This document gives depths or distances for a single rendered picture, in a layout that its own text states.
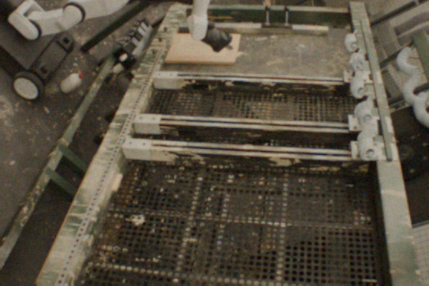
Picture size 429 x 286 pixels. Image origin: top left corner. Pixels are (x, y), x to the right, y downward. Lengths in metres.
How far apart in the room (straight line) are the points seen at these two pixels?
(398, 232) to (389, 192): 0.18
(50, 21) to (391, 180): 2.10
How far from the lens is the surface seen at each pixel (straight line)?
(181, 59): 2.60
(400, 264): 1.59
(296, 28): 2.81
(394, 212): 1.71
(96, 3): 2.63
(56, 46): 3.11
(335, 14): 3.03
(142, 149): 1.98
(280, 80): 2.29
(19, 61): 2.89
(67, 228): 1.81
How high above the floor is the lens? 2.28
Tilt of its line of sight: 30 degrees down
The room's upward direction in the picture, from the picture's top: 64 degrees clockwise
